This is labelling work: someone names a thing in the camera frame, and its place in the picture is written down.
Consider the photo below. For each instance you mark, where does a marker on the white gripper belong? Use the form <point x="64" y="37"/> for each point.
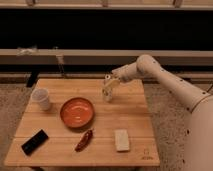
<point x="123" y="74"/>

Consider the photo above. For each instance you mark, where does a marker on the small white bottle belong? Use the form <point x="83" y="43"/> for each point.
<point x="107" y="95"/>

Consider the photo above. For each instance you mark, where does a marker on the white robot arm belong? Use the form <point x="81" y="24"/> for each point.
<point x="198" y="150"/>

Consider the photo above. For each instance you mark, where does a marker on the orange bowl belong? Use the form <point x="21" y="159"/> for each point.
<point x="77" y="112"/>

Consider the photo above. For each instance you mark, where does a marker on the beige sponge block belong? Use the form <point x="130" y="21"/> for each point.
<point x="122" y="140"/>

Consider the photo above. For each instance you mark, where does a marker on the red chili pepper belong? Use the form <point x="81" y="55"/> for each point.
<point x="85" y="140"/>

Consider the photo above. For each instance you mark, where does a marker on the white paper cup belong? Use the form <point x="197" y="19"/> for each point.
<point x="41" y="97"/>

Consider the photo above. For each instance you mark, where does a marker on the black rectangular remote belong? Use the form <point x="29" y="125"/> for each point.
<point x="34" y="142"/>

